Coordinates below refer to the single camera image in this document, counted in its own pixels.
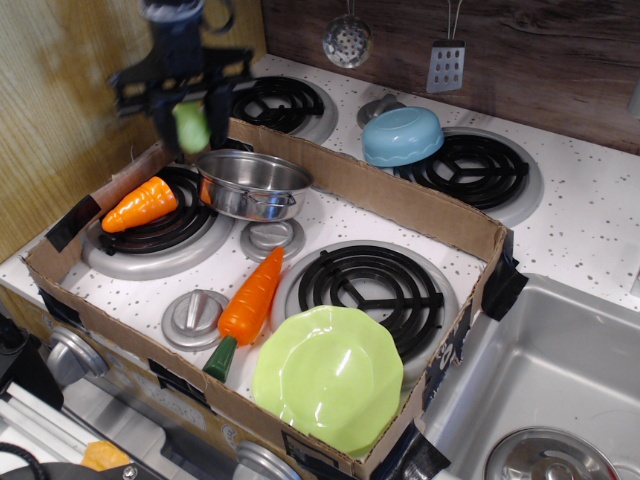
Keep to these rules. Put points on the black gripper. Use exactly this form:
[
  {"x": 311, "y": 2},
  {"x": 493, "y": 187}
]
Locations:
[{"x": 180, "y": 68}]

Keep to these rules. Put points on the green toy broccoli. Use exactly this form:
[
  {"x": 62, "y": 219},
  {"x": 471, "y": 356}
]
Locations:
[{"x": 191, "y": 126}]

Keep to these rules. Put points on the small steel pan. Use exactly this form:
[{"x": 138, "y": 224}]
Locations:
[{"x": 252, "y": 186}]

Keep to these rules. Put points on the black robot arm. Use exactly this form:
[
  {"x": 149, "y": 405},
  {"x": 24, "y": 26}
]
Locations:
[{"x": 167, "y": 11}]

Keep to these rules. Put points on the orange carrot top piece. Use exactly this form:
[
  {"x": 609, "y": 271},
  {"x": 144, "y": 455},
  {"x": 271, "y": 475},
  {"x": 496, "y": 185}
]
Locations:
[{"x": 148, "y": 202}]

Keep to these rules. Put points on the back left burner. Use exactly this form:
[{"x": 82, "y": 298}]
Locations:
[{"x": 293, "y": 106}]

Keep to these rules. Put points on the burner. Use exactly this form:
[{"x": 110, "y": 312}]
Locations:
[
  {"x": 293, "y": 106},
  {"x": 395, "y": 286},
  {"x": 484, "y": 170},
  {"x": 169, "y": 245}
]

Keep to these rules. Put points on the front left burner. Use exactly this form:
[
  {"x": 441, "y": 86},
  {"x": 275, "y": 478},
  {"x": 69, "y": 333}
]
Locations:
[{"x": 169, "y": 245}]

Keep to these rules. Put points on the silver stove knob centre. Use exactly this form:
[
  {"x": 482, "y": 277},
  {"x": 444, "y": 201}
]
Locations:
[{"x": 259, "y": 239}]

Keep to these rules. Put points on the silver stove knob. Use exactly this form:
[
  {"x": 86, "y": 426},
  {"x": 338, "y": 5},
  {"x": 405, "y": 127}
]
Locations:
[
  {"x": 259, "y": 239},
  {"x": 377, "y": 107},
  {"x": 190, "y": 322}
]

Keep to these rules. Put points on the hanging silver skimmer ladle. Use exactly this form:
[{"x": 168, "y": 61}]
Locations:
[{"x": 347, "y": 39}]

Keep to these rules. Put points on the silver stove knob back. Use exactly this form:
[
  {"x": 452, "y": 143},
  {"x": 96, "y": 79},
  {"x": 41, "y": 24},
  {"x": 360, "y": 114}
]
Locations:
[{"x": 377, "y": 107}]

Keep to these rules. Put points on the blue upturned bowl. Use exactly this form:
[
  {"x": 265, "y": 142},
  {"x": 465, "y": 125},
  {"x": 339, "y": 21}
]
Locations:
[{"x": 401, "y": 137}]

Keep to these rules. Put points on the silver stove knob front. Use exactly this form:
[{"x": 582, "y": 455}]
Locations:
[{"x": 190, "y": 322}]

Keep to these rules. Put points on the orange toy carrot green stem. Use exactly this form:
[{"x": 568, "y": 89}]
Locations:
[{"x": 243, "y": 318}]

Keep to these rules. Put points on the cardboard fence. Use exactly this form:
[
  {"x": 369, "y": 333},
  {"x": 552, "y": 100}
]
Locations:
[{"x": 432, "y": 214}]

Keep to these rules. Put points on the hanging silver slotted spatula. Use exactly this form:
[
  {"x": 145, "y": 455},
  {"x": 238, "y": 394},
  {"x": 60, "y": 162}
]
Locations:
[{"x": 447, "y": 57}]

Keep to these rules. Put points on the silver oven knob left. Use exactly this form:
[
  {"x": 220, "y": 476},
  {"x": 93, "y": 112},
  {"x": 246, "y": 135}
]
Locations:
[{"x": 71, "y": 358}]

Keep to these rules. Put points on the silver oven knob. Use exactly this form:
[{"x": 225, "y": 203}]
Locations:
[
  {"x": 255, "y": 462},
  {"x": 71, "y": 358}
]

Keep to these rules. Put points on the front right burner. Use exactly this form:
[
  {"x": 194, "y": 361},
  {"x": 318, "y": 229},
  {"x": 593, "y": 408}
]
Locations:
[{"x": 395, "y": 286}]

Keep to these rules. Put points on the back right burner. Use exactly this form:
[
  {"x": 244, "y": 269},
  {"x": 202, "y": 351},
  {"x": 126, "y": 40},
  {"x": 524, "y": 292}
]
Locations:
[{"x": 484, "y": 170}]

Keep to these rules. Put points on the light green plate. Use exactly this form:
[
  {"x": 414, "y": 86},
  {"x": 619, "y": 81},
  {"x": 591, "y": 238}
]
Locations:
[{"x": 333, "y": 373}]

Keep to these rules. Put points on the orange sponge piece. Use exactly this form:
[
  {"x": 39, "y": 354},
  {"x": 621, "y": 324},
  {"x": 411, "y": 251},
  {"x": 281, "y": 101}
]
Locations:
[{"x": 103, "y": 455}]

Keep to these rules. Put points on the silver oven knob right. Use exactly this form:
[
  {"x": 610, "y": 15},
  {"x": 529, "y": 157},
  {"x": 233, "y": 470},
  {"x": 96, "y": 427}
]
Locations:
[{"x": 255, "y": 462}]

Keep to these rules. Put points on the steel sink basin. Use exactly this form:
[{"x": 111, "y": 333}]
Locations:
[{"x": 561, "y": 360}]

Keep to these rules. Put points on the sink drain strainer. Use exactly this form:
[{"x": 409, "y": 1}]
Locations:
[{"x": 546, "y": 453}]

